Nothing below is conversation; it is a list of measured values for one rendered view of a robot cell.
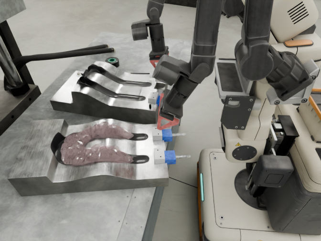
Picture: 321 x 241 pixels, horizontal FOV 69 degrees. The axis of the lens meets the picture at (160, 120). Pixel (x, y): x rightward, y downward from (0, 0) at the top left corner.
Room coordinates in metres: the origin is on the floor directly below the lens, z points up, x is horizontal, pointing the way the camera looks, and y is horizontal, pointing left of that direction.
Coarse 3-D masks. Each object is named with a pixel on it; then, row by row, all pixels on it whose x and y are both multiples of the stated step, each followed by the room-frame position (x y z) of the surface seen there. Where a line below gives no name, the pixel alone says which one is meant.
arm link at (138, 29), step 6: (150, 12) 0.91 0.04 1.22; (156, 12) 0.91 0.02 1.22; (150, 18) 0.91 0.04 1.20; (156, 18) 0.91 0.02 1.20; (132, 24) 0.93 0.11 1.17; (138, 24) 0.93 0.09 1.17; (144, 24) 0.93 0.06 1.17; (132, 30) 0.92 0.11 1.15; (138, 30) 0.92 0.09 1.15; (144, 30) 0.92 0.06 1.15; (132, 36) 0.91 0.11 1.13; (138, 36) 0.91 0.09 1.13; (144, 36) 0.91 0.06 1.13
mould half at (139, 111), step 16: (96, 64) 1.04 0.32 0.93; (96, 80) 0.90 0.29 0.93; (112, 80) 0.94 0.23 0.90; (128, 80) 0.97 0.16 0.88; (144, 80) 0.96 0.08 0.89; (64, 96) 0.87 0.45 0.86; (80, 96) 0.81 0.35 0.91; (96, 96) 0.81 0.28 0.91; (144, 96) 0.84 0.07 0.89; (80, 112) 0.81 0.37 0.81; (96, 112) 0.80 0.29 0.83; (112, 112) 0.78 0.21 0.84; (128, 112) 0.76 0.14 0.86; (144, 112) 0.75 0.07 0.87
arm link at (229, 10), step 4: (224, 0) 0.94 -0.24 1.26; (228, 0) 0.93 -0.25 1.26; (232, 0) 0.93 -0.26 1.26; (236, 0) 0.93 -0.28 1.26; (240, 0) 0.93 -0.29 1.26; (224, 4) 0.92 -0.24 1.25; (228, 4) 0.93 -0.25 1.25; (232, 4) 0.93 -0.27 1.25; (236, 4) 0.93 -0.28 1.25; (240, 4) 0.93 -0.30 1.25; (224, 8) 0.92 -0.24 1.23; (228, 8) 0.92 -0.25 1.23; (232, 8) 0.92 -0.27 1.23; (236, 8) 0.92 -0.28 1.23; (240, 8) 0.93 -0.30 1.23; (228, 12) 0.92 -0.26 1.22; (232, 12) 0.92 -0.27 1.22; (236, 12) 0.92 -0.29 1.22
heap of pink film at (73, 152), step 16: (96, 128) 0.61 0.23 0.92; (112, 128) 0.62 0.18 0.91; (64, 144) 0.55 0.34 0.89; (80, 144) 0.54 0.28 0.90; (96, 144) 0.53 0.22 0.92; (64, 160) 0.49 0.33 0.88; (80, 160) 0.48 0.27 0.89; (96, 160) 0.47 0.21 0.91; (112, 160) 0.48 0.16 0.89; (128, 160) 0.50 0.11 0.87
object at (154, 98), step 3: (150, 93) 0.82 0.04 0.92; (153, 93) 0.82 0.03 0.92; (156, 93) 0.82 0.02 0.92; (150, 96) 0.80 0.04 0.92; (153, 96) 0.80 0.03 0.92; (156, 96) 0.80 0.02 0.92; (159, 96) 0.82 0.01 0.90; (150, 99) 0.78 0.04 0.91; (153, 99) 0.78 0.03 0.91; (156, 99) 0.78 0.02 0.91; (159, 99) 0.79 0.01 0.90; (150, 102) 0.78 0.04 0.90; (153, 102) 0.78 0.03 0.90; (156, 102) 0.78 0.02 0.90; (159, 102) 0.78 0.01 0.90
